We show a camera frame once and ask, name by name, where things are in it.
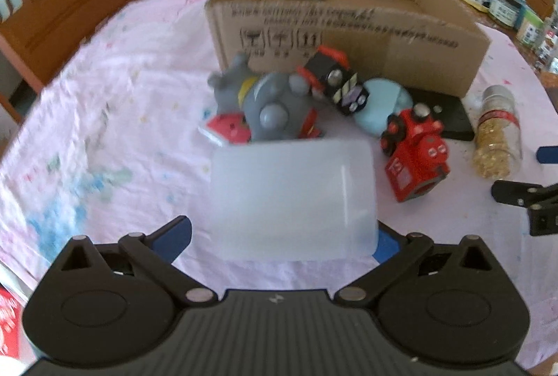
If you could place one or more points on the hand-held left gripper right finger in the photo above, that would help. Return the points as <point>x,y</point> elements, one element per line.
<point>386,245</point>

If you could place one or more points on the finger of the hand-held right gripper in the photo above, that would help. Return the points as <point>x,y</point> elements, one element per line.
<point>518,190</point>
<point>549,154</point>

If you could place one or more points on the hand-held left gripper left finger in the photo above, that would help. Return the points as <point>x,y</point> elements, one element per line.
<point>174,238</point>

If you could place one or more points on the clear jar of gold flakes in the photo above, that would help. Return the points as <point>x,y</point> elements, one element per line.
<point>497,132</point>

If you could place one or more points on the red toy train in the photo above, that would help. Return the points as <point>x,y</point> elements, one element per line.
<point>409,158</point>

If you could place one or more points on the black case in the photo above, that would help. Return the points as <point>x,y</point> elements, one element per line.
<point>453,116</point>

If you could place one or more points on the white translucent plastic box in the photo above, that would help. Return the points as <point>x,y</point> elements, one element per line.
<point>292,197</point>

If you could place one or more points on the pink card box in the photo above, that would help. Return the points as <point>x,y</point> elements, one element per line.
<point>226,127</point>

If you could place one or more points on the light blue dome toy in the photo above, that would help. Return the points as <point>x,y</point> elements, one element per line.
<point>377,105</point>

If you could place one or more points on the cardboard box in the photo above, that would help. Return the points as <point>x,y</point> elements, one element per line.
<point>414,53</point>

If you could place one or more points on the grey elephant toy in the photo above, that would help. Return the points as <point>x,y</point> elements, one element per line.
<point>270,97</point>

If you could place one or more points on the black toy train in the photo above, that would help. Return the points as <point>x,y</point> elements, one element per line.
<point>325,68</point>

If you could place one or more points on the green-lidded container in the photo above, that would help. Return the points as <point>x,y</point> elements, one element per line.
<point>529,27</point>

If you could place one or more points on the pink floral tablecloth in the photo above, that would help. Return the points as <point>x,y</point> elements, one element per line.
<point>109,118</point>

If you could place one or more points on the dark-lidded glass jar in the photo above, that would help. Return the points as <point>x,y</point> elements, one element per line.
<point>503,9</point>

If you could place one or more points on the red packet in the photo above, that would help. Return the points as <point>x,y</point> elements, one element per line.
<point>8,328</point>

